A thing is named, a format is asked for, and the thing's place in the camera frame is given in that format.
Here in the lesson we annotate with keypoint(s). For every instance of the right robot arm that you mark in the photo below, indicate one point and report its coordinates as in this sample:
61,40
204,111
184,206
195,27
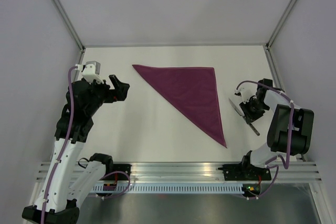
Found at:
290,129

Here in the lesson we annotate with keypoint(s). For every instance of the aluminium front rail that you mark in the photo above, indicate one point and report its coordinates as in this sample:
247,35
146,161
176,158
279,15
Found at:
207,172

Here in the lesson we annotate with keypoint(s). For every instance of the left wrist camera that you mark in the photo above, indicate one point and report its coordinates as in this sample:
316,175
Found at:
90,71

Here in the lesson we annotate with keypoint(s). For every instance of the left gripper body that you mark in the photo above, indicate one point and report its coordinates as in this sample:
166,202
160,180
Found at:
111,95

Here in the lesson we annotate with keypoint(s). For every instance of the steel table knife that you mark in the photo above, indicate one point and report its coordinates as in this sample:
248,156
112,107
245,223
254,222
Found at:
240,113

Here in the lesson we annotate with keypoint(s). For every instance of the aluminium frame post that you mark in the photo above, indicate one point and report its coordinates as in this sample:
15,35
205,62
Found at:
288,10
68,24

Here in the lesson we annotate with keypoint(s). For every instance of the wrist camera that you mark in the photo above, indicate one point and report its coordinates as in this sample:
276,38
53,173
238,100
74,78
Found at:
90,71
245,94

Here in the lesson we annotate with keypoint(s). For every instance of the left aluminium frame post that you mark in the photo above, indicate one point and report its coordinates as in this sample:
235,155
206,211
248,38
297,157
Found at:
68,24

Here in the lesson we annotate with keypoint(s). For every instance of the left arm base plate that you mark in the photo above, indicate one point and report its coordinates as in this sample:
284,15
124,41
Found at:
122,168

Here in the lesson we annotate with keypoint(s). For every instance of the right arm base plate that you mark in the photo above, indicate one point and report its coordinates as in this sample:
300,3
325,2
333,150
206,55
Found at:
237,172

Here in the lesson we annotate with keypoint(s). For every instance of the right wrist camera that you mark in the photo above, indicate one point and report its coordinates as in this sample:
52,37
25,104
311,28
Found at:
245,94

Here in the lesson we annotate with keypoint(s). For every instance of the purple cloth napkin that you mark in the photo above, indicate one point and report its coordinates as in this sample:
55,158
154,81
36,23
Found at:
192,91

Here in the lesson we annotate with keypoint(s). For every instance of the right aluminium frame post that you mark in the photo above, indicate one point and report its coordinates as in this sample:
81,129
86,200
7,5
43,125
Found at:
288,10

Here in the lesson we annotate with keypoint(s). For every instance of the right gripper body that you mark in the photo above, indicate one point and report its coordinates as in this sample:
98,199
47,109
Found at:
253,109

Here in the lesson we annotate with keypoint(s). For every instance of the white slotted cable duct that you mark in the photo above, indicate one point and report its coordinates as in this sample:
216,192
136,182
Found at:
185,188

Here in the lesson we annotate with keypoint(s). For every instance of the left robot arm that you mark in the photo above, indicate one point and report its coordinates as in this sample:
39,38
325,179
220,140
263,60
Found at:
60,200

